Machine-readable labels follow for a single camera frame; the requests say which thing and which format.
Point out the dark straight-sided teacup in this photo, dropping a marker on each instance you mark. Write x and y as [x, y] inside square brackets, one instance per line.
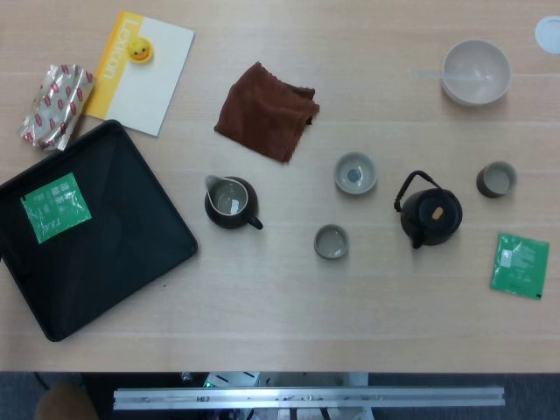
[496, 179]
[331, 242]

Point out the brown folded cloth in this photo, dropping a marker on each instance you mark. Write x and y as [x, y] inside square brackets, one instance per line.
[262, 114]

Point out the white round lid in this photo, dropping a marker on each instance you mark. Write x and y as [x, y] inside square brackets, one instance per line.
[549, 35]

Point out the silver red snack packet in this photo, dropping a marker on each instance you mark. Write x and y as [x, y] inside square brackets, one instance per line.
[54, 109]

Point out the green tea packet barcode label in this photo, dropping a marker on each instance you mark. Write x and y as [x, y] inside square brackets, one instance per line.
[520, 267]

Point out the green tea packet white characters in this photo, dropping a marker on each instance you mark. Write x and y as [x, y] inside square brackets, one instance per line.
[57, 207]

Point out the yellow duck toy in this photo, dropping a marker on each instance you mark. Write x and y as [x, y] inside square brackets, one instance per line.
[140, 50]

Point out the black rectangular tray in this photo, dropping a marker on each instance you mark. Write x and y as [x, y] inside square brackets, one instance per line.
[109, 262]

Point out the yellow and white booklet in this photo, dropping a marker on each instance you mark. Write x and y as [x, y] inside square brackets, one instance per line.
[144, 96]

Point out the white ceramic bowl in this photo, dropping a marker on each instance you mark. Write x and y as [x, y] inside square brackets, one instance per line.
[477, 97]

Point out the black cast iron teapot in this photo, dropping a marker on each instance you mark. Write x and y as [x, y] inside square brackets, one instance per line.
[409, 219]

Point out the aluminium profile rail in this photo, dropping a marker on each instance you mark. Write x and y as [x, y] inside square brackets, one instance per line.
[306, 398]

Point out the shallow grey tea bowl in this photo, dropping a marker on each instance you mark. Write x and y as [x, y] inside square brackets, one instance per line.
[345, 184]

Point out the black ceramic pouring pitcher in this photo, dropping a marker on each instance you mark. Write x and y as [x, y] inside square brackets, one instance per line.
[227, 223]

